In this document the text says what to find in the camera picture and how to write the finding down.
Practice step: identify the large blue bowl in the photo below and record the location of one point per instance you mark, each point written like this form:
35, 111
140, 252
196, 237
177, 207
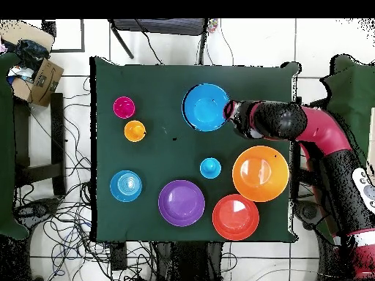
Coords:
205, 107

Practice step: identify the large orange bowl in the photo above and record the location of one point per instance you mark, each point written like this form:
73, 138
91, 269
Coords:
260, 174

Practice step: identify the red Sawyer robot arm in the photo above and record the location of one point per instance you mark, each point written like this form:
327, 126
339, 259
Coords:
322, 128

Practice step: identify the black computer tower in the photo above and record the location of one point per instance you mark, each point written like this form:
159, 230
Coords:
318, 103

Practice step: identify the blue cup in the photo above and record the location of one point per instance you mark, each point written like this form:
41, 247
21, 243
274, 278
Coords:
210, 168

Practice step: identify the multicoloured small toy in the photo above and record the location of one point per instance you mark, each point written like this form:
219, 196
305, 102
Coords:
213, 25

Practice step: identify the orange cup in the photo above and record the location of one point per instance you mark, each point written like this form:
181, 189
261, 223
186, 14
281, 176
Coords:
134, 131

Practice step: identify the dark green tablecloth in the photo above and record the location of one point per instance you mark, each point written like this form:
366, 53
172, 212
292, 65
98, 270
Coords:
146, 161

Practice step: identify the purple bowl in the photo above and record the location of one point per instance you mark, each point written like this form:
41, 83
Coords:
181, 203

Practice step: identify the pink cup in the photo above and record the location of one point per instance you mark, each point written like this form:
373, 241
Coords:
124, 107

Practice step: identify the large red bowl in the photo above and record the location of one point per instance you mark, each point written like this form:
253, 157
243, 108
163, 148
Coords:
235, 218

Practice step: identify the black folding chair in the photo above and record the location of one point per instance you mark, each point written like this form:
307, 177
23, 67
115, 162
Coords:
159, 26

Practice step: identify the green cloth covered table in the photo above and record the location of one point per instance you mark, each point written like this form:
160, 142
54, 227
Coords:
351, 96
6, 146

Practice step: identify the grey black floor base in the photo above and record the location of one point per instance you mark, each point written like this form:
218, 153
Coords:
307, 212
35, 209

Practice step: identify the small blue bowl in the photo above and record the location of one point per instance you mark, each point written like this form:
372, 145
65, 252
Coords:
126, 186

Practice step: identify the black bench stand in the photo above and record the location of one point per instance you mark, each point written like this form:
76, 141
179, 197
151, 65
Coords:
57, 143

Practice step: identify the black power adapter box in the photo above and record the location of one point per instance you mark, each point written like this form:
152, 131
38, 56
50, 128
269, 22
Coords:
118, 259

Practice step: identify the cardboard box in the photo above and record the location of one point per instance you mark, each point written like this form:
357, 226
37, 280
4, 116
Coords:
44, 83

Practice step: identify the black plastic bag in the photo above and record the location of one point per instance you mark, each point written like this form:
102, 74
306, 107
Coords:
29, 54

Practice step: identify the black metal frame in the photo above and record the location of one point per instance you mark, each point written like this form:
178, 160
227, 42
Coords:
49, 27

